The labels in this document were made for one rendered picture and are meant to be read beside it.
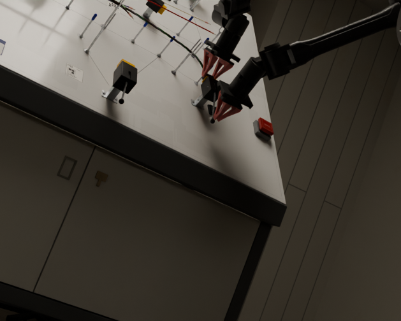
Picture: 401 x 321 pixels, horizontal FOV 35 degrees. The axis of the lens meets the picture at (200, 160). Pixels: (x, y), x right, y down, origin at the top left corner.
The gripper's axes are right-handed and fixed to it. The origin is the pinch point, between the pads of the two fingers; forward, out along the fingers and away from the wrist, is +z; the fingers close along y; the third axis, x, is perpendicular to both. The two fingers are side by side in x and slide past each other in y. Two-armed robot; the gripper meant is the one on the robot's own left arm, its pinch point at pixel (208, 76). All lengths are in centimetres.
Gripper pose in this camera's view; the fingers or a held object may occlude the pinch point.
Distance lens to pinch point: 192.5
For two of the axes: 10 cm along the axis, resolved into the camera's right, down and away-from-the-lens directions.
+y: -7.9, -3.2, -5.2
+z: -4.9, 8.5, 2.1
